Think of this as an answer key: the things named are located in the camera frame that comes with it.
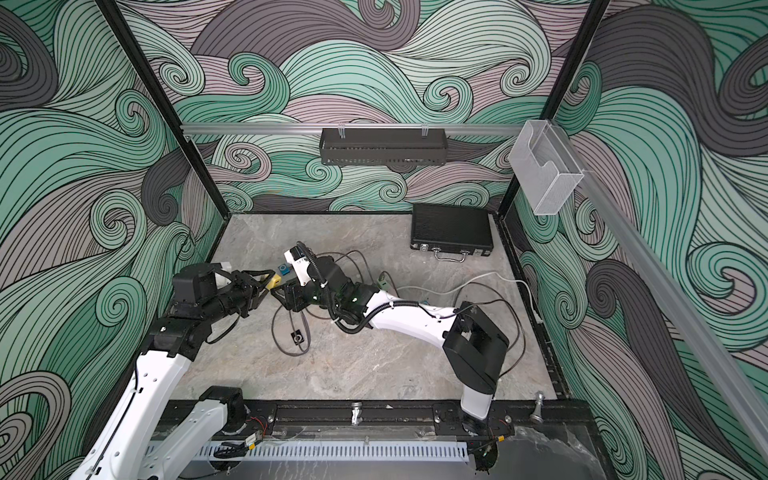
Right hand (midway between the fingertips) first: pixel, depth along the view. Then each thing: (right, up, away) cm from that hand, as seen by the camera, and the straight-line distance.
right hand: (273, 292), depth 71 cm
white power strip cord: (+77, -13, +23) cm, 82 cm away
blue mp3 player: (-7, +2, +32) cm, 33 cm away
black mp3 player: (+2, -16, +14) cm, 21 cm away
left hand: (0, +5, 0) cm, 5 cm away
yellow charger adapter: (0, +3, -1) cm, 3 cm away
